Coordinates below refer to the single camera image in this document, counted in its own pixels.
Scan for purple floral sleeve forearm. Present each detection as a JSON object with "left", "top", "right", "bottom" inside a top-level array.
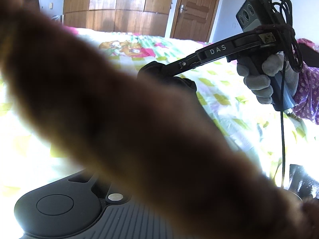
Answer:
[{"left": 291, "top": 38, "right": 319, "bottom": 125}]

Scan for gripper mounted camera box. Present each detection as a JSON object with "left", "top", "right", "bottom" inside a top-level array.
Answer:
[{"left": 236, "top": 0, "right": 283, "bottom": 32}]

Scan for grey gloved right hand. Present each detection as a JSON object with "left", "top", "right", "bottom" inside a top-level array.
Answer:
[{"left": 237, "top": 53, "right": 299, "bottom": 104}]

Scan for floral checkered bed sheet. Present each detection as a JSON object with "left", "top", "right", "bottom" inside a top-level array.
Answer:
[{"left": 1, "top": 28, "right": 318, "bottom": 197}]

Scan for wooden bedroom door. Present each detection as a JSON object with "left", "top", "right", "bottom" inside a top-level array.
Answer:
[{"left": 170, "top": 0, "right": 219, "bottom": 42}]

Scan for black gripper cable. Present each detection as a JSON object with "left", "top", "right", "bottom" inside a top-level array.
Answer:
[{"left": 266, "top": 0, "right": 303, "bottom": 189}]

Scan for wooden wardrobe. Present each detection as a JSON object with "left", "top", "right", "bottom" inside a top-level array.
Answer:
[{"left": 63, "top": 0, "right": 172, "bottom": 37}]

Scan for brown fuzzy strap over lens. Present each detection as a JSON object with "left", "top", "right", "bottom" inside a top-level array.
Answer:
[{"left": 0, "top": 0, "right": 319, "bottom": 239}]

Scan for wooden side cabinet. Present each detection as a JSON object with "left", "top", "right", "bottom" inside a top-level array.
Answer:
[{"left": 298, "top": 43, "right": 319, "bottom": 68}]

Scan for dark navy pants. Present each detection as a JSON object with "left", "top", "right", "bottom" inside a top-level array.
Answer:
[{"left": 137, "top": 61, "right": 197, "bottom": 93}]

